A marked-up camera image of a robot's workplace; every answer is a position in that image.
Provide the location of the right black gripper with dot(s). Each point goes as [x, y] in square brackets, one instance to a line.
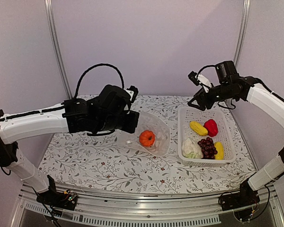
[200, 95]

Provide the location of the floral tablecloth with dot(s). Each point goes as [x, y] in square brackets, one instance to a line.
[100, 163]

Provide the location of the purple grape bunch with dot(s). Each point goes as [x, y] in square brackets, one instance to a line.
[207, 148]

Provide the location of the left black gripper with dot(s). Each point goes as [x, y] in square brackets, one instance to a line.
[130, 127]

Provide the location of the orange mini pumpkin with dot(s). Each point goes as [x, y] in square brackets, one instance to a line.
[147, 138]

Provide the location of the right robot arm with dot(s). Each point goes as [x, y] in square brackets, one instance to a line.
[273, 106]

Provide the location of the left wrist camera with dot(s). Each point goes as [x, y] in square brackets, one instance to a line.
[133, 92]

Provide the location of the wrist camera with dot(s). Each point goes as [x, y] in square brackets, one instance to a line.
[133, 92]
[199, 79]

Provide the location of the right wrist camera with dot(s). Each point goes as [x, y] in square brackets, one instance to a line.
[199, 79]

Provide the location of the yellow lemon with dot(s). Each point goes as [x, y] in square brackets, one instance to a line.
[219, 151]

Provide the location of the aluminium frame post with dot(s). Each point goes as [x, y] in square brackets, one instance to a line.
[56, 47]
[242, 31]

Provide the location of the white cauliflower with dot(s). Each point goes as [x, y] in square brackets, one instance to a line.
[191, 150]

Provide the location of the left aluminium frame post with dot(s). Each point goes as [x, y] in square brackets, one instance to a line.
[56, 47]

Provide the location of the right aluminium frame post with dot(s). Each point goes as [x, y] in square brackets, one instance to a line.
[242, 31]

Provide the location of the clear zip top bag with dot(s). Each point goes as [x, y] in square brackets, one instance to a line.
[150, 122]

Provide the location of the yellow corn cob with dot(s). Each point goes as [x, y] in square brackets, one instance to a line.
[198, 128]

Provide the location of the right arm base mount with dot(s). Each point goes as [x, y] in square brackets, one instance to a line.
[245, 197]

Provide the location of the white plastic basket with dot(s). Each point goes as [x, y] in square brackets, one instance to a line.
[204, 138]

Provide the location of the red bell pepper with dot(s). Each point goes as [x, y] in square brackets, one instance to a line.
[211, 127]

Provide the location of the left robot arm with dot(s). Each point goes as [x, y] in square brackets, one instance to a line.
[14, 127]

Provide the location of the aluminium front rail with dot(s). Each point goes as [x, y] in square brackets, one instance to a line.
[102, 208]

